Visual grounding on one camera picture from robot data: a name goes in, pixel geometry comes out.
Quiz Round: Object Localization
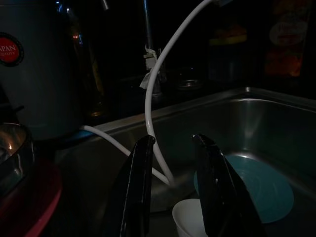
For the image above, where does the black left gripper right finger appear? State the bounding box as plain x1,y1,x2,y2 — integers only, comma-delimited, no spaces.
192,134,267,237

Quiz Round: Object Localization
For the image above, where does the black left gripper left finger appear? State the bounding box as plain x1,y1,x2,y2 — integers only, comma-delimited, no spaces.
108,135,156,237

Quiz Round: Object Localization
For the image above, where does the light blue plate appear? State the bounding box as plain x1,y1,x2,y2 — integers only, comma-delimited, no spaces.
194,154,296,224

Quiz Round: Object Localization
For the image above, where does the pink plate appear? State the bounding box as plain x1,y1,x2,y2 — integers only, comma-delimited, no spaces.
0,158,64,237

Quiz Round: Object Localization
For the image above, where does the stainless steel bowl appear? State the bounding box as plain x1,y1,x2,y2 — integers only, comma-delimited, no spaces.
0,122,35,196

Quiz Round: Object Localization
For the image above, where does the white bowl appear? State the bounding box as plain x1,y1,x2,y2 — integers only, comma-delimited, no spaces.
172,198,210,237

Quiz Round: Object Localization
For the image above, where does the blue flat pad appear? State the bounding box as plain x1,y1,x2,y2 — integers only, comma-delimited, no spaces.
66,129,96,143

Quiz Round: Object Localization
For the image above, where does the stainless steel sink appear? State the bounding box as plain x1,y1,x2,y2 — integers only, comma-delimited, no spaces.
55,86,316,237

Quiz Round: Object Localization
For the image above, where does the round metal sink cap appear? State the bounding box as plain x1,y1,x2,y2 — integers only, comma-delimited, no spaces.
176,79,204,91

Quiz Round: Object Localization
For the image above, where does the dark sponge holder box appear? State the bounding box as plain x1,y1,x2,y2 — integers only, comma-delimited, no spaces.
207,41,247,82

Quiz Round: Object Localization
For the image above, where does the white tape wrap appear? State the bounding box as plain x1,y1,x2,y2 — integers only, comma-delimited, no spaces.
139,44,162,88

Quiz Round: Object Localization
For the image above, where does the grey water filter canister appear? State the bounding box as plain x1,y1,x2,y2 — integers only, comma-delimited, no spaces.
0,0,109,141

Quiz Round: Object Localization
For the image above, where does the chrome gooseneck faucet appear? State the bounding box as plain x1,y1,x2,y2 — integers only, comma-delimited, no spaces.
140,0,168,99

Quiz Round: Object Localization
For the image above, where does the yellow and pink sponge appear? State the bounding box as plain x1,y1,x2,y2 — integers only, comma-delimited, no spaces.
209,23,247,46

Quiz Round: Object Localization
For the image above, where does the orange dish soap pump bottle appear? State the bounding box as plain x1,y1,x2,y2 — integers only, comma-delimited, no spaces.
264,0,312,79

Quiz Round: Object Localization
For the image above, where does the thin white hose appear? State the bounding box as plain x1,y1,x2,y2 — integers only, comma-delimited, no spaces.
81,0,215,187

